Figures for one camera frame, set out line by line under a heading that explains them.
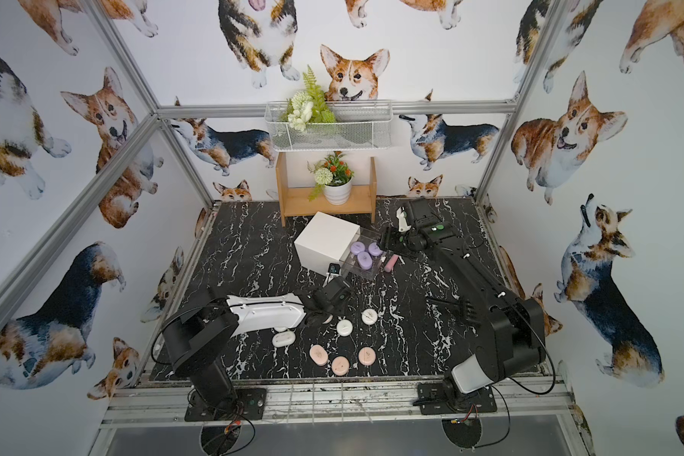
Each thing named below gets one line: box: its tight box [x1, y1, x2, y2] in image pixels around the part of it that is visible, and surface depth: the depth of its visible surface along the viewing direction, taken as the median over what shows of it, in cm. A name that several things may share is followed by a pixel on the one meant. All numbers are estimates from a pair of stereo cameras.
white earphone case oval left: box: [271, 330, 297, 348], surface depth 85 cm
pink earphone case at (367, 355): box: [358, 346, 377, 366], surface depth 82 cm
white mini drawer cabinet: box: [293, 210, 361, 276], surface depth 95 cm
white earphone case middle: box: [336, 319, 354, 337], surface depth 87 cm
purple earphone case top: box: [350, 241, 366, 255], surface depth 94 cm
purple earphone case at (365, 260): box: [357, 250, 374, 271], surface depth 90 cm
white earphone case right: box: [361, 307, 379, 326], surface depth 90 cm
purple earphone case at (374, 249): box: [367, 242, 383, 256], surface depth 94 cm
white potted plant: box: [306, 151, 355, 207], surface depth 105 cm
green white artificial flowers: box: [280, 64, 336, 132], surface depth 82 cm
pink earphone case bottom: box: [331, 355, 350, 377], surface depth 80 cm
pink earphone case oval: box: [308, 343, 329, 366], surface depth 81 cm
